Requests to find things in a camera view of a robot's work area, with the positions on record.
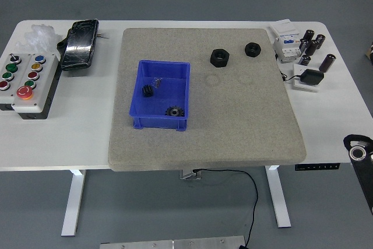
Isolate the large black bevel gear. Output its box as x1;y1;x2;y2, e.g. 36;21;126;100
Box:
165;106;187;118

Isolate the small black gear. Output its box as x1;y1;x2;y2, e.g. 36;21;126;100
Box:
141;84;155;98

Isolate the blue plastic box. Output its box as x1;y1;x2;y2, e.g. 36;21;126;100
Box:
129;59;192;132

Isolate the large black hex nut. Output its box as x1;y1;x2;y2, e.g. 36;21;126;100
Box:
209;48;231;68

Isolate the small black hex nut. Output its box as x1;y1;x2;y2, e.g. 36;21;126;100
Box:
244;42;262;58

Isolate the grey emergency-stop control box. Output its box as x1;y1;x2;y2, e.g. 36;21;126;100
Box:
10;54;61;121

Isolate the grey four-button control box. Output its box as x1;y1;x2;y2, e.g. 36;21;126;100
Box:
0;53;31;112

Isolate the grey-brown mat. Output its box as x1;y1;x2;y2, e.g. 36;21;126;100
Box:
107;27;308;172

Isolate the white socket plate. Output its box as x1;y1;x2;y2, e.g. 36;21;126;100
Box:
292;63;321;93

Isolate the white circuit breaker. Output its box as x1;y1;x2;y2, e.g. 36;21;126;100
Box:
268;19;302;64

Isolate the black wrapped foot pedal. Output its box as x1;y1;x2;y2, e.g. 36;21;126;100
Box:
57;19;100;72

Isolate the white table leg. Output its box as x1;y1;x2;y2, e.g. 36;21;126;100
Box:
60;169;86;237
265;165;292;228

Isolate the black plug adapter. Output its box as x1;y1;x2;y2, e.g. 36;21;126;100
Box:
300;69;325;86

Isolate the black table control panel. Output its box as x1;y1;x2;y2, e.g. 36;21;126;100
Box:
294;163;341;171

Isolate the crumpled clear plastic bag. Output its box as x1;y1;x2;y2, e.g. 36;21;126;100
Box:
16;23;64;55

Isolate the metal under-table bracket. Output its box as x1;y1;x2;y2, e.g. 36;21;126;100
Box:
178;169;202;180

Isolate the black plug cord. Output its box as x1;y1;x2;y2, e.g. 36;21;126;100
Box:
279;69;302;82

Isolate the black floor cable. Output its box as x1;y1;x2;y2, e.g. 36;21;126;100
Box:
192;168;259;248

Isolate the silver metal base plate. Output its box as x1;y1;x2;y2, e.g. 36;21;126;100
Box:
99;235;247;249

